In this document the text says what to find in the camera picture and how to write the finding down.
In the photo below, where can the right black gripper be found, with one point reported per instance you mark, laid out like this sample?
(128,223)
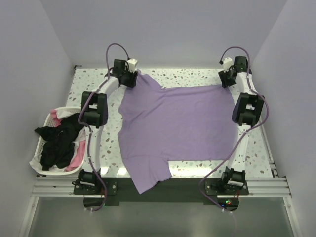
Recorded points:
(224,82)

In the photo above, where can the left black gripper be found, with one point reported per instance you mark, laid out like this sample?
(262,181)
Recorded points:
(132,83)

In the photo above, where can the purple t shirt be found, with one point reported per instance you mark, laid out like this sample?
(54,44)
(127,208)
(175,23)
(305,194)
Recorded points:
(161,125)

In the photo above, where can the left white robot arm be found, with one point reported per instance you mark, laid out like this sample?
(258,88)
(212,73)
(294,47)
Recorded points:
(94,116)

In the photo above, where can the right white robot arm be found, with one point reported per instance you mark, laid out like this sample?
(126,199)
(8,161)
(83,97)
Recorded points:
(246,115)

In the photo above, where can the white laundry basket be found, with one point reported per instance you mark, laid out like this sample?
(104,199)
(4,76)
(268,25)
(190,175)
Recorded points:
(44,148)

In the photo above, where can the pink garment in basket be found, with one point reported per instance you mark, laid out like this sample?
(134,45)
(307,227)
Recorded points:
(58,115)

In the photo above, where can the black garment in basket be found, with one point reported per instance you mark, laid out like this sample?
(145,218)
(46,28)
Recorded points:
(58,149)

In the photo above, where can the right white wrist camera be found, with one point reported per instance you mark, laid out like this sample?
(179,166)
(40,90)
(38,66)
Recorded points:
(226,63)

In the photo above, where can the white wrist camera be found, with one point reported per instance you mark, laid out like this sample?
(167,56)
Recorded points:
(226,63)
(132,64)

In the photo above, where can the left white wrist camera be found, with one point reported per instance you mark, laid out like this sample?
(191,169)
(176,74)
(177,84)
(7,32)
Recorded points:
(132,64)

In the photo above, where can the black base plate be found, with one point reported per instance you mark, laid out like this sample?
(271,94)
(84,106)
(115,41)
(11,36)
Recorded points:
(173,190)

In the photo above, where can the aluminium rail frame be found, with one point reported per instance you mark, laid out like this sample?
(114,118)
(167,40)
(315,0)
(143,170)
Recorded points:
(266,211)

